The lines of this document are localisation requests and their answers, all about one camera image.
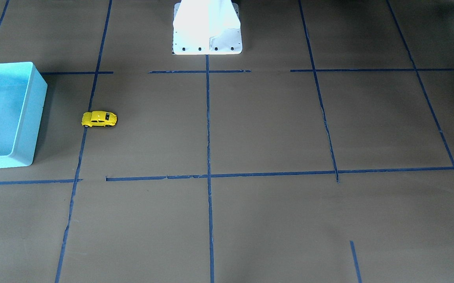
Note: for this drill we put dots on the yellow beetle toy car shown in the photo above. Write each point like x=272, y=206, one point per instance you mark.
x=99, y=119

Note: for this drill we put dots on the turquoise plastic bin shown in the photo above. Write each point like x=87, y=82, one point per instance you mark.
x=22, y=98

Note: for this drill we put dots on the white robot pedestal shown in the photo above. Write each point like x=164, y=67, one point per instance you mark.
x=204, y=27

